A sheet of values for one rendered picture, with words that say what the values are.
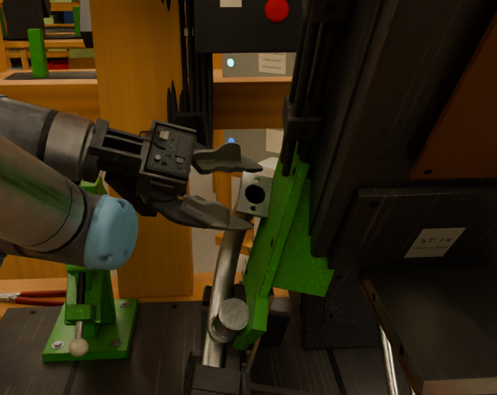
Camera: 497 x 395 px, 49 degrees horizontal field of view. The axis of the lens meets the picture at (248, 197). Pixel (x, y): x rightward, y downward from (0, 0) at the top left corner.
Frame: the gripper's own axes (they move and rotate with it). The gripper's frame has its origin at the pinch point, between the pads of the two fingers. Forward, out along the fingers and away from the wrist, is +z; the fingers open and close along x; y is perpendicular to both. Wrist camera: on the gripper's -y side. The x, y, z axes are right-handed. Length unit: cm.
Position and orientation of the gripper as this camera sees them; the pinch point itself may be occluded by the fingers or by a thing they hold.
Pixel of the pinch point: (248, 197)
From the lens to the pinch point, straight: 70.3
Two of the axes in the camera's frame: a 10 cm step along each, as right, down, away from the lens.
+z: 9.6, 2.3, 1.7
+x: 1.5, -9.0, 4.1
